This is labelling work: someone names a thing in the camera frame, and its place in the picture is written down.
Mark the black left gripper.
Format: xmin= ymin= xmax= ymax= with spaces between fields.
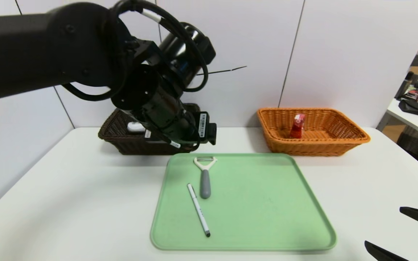
xmin=142 ymin=86 xmax=217 ymax=146

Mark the red drink carton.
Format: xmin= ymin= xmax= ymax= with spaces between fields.
xmin=290 ymin=113 xmax=306 ymax=139

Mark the dark brown wicker basket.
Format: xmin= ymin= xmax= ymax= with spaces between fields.
xmin=98 ymin=103 xmax=201 ymax=156

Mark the orange wicker basket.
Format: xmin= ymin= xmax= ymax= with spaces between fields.
xmin=257 ymin=107 xmax=371 ymax=157

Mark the white pen with dark tip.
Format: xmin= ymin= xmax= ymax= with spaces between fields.
xmin=187 ymin=183 xmax=211 ymax=238

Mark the light green plastic tray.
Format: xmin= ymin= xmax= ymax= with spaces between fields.
xmin=150 ymin=153 xmax=337 ymax=251

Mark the white side table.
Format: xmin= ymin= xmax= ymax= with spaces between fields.
xmin=375 ymin=100 xmax=418 ymax=142

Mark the peeler with grey handle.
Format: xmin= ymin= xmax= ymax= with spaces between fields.
xmin=194 ymin=157 xmax=218 ymax=199

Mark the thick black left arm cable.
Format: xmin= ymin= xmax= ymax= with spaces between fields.
xmin=111 ymin=0 xmax=209 ymax=93

